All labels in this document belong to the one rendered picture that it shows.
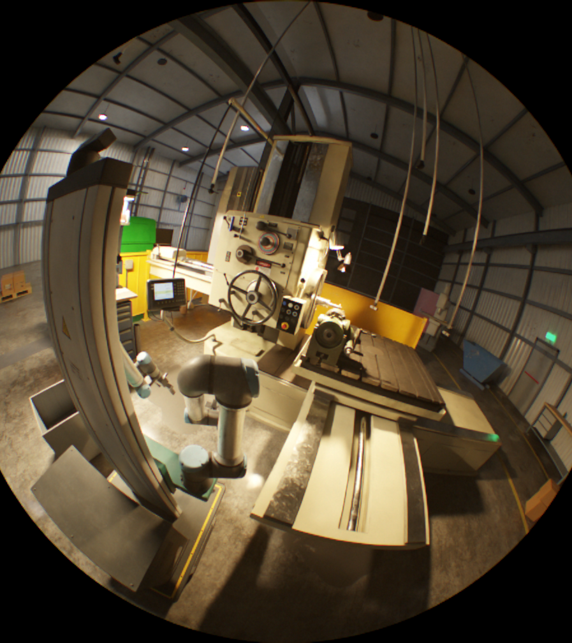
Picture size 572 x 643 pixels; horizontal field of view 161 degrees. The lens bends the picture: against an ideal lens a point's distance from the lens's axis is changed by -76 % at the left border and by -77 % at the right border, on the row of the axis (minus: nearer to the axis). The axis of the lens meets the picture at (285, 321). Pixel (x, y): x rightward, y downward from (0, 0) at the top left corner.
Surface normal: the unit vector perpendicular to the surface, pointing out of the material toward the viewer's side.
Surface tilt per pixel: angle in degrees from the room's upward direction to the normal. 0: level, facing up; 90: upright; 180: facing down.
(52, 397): 90
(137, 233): 84
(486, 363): 90
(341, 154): 90
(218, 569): 0
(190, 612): 0
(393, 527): 0
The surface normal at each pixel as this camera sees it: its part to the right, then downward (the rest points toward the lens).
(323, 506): 0.24, -0.91
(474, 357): -0.96, -0.16
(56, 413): 0.92, 0.33
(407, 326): -0.32, 0.25
